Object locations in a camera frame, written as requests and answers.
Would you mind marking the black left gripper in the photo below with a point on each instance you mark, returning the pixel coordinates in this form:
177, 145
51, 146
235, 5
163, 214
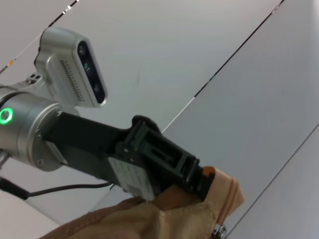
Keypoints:
87, 147

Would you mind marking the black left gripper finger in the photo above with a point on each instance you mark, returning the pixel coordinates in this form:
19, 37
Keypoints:
197, 186
179, 161

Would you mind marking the silver metal zipper slider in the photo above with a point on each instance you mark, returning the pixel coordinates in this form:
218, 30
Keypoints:
219, 230

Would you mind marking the khaki canvas food bag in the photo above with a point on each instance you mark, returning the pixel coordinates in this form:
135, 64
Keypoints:
149, 219

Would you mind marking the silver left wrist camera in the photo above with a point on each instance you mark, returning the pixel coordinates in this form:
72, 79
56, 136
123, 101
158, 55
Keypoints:
72, 69

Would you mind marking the silver left camera bracket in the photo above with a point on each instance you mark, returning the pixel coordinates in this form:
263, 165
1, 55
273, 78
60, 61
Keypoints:
32, 79

